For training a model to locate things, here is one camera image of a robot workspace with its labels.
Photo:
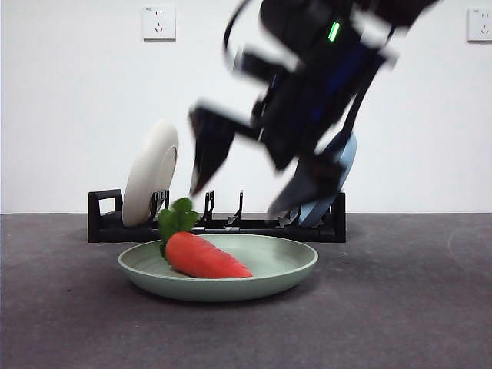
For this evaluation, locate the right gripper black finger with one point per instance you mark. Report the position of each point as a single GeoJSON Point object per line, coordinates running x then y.
{"type": "Point", "coordinates": [209, 150]}
{"type": "Point", "coordinates": [303, 188]}

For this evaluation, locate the orange carrot with green leaves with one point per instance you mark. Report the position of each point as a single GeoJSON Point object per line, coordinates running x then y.
{"type": "Point", "coordinates": [203, 257]}

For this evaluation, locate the green plate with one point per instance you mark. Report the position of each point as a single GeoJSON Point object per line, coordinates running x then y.
{"type": "Point", "coordinates": [215, 288]}

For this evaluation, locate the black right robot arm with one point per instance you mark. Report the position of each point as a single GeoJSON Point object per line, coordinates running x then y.
{"type": "Point", "coordinates": [303, 96]}

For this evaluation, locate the blue plate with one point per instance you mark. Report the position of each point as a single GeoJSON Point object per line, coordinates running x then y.
{"type": "Point", "coordinates": [349, 153]}

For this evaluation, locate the white plate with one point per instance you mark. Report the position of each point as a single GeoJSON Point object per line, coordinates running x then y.
{"type": "Point", "coordinates": [148, 173]}

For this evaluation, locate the black plate rack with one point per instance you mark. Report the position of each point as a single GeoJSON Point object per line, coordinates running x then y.
{"type": "Point", "coordinates": [115, 234]}

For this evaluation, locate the white wall socket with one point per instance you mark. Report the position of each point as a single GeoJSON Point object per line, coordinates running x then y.
{"type": "Point", "coordinates": [480, 25]}
{"type": "Point", "coordinates": [158, 23]}

